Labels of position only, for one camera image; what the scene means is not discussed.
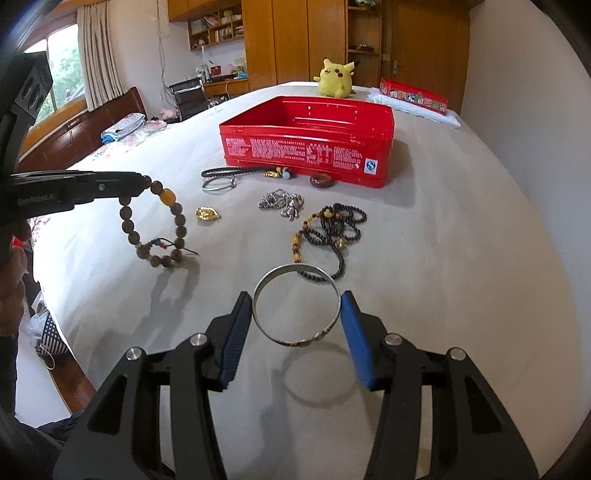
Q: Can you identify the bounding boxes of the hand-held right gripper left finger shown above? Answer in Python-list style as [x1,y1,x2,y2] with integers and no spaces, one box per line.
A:
[52,291,253,480]

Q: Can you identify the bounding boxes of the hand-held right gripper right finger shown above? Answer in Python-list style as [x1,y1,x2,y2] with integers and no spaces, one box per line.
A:
[339,290,540,480]

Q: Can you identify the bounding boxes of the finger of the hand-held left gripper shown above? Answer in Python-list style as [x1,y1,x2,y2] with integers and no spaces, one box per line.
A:
[59,171,151,207]

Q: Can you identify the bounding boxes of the silver bangle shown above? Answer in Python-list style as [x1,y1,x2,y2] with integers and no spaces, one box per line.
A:
[252,263,342,349]

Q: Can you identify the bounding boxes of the wooden bead bracelet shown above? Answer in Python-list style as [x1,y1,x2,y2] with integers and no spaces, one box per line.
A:
[119,174,200,273]

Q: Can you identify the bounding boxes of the black bead necklace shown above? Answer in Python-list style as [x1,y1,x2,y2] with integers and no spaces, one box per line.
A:
[291,203,369,281]

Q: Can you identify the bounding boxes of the black braided cord keychain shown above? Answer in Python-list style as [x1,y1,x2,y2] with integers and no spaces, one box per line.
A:
[201,165,295,193]

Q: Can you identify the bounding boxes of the silver chain and watch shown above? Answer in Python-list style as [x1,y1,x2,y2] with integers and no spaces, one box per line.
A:
[257,188,306,223]

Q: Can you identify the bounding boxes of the red plastic tray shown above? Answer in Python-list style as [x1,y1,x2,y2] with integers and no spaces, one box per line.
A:
[218,95,397,189]

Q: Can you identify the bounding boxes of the person's left hand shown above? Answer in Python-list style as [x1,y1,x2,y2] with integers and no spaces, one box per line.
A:
[0,222,34,337]

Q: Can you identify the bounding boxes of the floral bedsheet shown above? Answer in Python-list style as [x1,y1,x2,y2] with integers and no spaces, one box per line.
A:
[69,119,181,168]

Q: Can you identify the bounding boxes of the window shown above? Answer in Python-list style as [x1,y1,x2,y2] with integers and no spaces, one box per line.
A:
[23,23,86,125]

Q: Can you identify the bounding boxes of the wooden headboard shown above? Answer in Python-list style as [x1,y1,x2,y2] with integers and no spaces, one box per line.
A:
[18,87,147,174]

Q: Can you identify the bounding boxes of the folded clothes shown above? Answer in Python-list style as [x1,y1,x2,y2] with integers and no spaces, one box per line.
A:
[102,112,147,144]

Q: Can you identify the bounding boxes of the beige curtain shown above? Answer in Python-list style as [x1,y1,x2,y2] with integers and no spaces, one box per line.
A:
[76,2,127,112]

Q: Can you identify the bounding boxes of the black office chair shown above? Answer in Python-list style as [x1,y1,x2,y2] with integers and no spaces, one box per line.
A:
[168,78,208,121]

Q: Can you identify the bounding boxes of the wooden desk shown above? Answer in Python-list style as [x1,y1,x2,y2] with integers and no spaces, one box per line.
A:
[203,76,250,100]

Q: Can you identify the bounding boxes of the striped bag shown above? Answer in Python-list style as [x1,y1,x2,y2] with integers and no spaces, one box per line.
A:
[28,309,70,370]

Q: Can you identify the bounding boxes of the wooden wardrobe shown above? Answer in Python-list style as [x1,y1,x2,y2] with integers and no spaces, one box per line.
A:
[241,0,347,90]

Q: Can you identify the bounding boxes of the person's dark clothing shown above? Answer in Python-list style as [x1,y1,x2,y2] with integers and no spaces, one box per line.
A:
[0,408,98,480]

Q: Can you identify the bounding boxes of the yellow plush toy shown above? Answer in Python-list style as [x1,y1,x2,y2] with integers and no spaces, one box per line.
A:
[314,58,357,99]

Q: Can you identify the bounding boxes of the red printed box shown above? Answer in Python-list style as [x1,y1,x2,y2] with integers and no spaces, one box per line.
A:
[379,78,450,116]

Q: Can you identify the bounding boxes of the open wooden shelf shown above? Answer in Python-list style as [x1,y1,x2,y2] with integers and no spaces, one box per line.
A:
[346,0,384,88]

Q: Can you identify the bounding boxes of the wooden door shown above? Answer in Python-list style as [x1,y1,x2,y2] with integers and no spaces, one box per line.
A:
[390,0,472,114]

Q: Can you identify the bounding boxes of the wall bookshelf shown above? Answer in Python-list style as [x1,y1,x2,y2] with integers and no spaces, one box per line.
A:
[188,4,243,51]

